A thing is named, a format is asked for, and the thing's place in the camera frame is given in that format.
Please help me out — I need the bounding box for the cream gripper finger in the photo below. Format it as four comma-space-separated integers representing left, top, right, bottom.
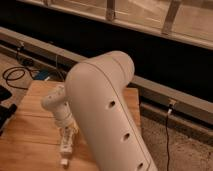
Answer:
59, 128, 67, 145
71, 129, 79, 146

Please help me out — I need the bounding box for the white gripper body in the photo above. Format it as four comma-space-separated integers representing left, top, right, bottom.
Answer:
53, 108, 76, 129

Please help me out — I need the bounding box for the white plastic bottle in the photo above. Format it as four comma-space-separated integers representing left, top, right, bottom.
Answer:
59, 127, 74, 168

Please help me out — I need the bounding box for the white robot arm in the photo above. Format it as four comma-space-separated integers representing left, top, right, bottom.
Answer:
41, 51, 158, 171

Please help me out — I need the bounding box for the blue box on floor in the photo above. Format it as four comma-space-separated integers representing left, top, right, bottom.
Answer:
34, 70, 50, 80

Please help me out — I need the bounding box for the black device at left edge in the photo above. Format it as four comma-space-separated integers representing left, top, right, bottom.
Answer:
0, 85, 18, 136

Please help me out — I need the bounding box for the black coiled cable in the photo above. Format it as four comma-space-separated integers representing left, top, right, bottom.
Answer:
2, 42, 38, 90

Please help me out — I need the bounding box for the black cable with white plug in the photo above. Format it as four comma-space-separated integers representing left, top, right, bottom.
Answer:
164, 103, 176, 171

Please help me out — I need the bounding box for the grey metal floor rail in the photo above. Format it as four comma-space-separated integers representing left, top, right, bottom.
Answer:
0, 27, 213, 130

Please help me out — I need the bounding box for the metal window frame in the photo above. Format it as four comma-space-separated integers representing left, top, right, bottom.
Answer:
18, 0, 213, 50

